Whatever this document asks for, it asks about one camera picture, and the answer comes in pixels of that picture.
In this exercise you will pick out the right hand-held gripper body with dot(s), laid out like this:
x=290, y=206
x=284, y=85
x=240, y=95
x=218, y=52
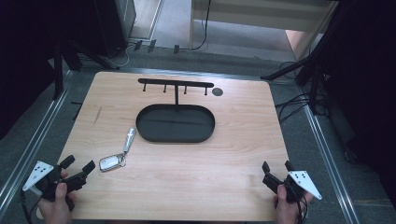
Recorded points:
x=300, y=183

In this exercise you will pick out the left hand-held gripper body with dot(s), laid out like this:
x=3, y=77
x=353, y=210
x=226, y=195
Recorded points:
x=39, y=174

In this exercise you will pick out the black cabinet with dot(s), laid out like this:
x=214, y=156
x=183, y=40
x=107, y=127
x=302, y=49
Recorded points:
x=116, y=25

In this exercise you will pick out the person's right hand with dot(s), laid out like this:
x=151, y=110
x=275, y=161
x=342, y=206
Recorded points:
x=288, y=207

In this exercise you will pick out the person's left hand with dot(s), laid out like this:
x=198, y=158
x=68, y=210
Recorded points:
x=57, y=203

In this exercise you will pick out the black key rack with tray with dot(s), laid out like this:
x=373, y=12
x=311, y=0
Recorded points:
x=176, y=123

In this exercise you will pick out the black round table grommet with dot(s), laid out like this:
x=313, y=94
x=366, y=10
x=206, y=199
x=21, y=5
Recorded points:
x=217, y=91

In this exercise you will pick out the white desk frame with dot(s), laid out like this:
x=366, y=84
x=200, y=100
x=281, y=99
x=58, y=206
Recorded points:
x=264, y=12

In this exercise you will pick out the metal floor rail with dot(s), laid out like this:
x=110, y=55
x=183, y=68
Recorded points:
x=34, y=140
x=327, y=158

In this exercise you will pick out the black tripod stand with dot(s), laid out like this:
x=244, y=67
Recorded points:
x=58, y=71
x=314, y=71

